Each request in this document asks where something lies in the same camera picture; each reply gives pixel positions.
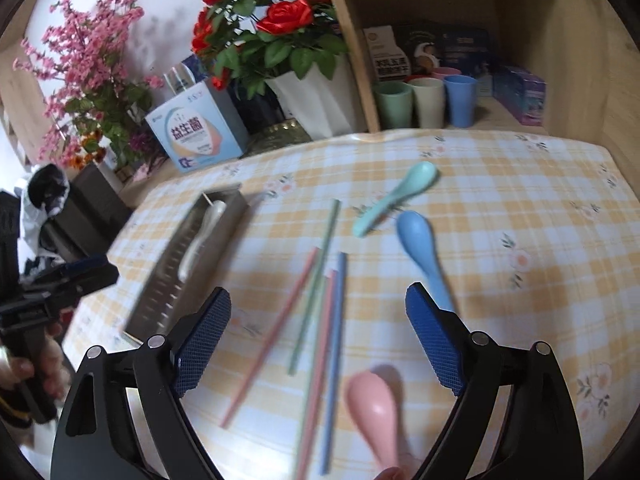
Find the pink spoon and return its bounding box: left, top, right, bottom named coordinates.
left=345, top=370, right=399, bottom=469

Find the blue spoon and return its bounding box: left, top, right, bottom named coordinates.
left=396, top=210, right=456, bottom=312

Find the blue chopstick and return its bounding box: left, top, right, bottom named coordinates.
left=319, top=252, right=347, bottom=477

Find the left hand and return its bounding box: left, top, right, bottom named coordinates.
left=0, top=323, right=70, bottom=400

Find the right hand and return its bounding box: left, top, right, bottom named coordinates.
left=374, top=467, right=405, bottom=480

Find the black bag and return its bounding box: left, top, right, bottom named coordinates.
left=18, top=164, right=70, bottom=260

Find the stainless steel utensil tray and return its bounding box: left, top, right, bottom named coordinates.
left=122, top=184, right=248, bottom=344

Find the yellow plaid tablecloth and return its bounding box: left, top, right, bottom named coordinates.
left=64, top=130, right=639, bottom=479

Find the pink blossom plant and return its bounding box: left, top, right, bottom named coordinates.
left=13, top=0, right=164, bottom=170

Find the white spoon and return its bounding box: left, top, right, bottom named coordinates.
left=178, top=200, right=227, bottom=283

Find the blue probiotic box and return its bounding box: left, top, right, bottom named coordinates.
left=145, top=79, right=248, bottom=174

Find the mint green spoon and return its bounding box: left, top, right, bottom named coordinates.
left=352, top=162, right=438, bottom=237

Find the gold metal tray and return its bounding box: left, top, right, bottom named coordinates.
left=243, top=118, right=312, bottom=158

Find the purple box on shelf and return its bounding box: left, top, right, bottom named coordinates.
left=492, top=65, right=547, bottom=127

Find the blue cup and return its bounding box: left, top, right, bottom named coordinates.
left=444, top=75, right=477, bottom=128

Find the beige cup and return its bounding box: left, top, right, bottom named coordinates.
left=409, top=77, right=446, bottom=129

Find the white flower vase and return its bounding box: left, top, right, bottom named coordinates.
left=267, top=54, right=367, bottom=141

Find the green cup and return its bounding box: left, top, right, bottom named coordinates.
left=373, top=81, right=412, bottom=129

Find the red rose bouquet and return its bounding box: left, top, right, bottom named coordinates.
left=191, top=0, right=348, bottom=96

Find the pink cup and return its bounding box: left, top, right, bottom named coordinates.
left=432, top=67, right=461, bottom=80

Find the wooden shelf unit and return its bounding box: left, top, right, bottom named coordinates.
left=333, top=0, right=639, bottom=188

